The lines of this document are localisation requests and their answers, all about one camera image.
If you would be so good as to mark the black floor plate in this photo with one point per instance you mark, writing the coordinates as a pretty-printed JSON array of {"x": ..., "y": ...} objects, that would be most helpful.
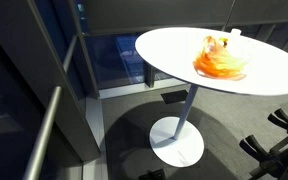
[{"x": 174, "y": 97}]

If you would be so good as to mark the orange plastic bag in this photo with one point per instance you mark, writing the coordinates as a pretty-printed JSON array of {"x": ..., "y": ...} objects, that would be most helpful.
[{"x": 214, "y": 61}]

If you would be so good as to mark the white plastic bottle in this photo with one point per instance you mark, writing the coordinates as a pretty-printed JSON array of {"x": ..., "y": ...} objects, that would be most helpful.
[{"x": 237, "y": 47}]

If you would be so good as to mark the brown bottle with yellow cap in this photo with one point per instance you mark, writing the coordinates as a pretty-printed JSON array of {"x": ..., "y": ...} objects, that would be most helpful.
[{"x": 223, "y": 41}]

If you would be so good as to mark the white round table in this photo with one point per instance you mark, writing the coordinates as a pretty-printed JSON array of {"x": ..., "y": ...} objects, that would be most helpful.
[{"x": 174, "y": 140}]

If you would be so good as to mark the grey metal handrail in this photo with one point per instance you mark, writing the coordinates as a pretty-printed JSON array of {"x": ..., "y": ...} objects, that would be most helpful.
[{"x": 37, "y": 156}]

